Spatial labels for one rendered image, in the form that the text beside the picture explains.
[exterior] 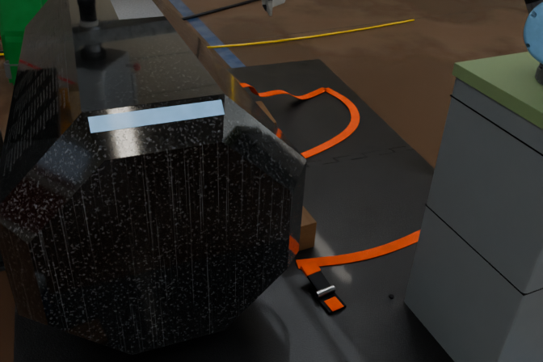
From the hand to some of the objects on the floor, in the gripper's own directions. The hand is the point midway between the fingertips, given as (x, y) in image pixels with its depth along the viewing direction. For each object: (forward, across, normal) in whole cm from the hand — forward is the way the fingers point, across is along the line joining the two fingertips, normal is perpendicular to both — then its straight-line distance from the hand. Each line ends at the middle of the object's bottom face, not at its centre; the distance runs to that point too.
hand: (266, 10), depth 179 cm
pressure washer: (+80, +160, +98) cm, 204 cm away
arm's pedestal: (+92, -63, -58) cm, 126 cm away
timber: (+87, -2, -5) cm, 87 cm away
